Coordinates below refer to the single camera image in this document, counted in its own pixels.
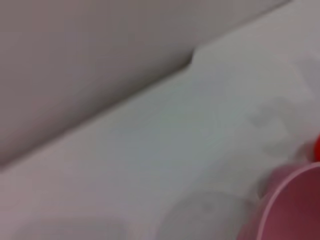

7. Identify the pink plastic bowl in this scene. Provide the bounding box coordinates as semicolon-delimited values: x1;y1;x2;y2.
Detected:
235;161;320;240

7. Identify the orange tangerine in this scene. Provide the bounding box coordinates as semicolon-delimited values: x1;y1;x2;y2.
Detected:
313;134;320;161

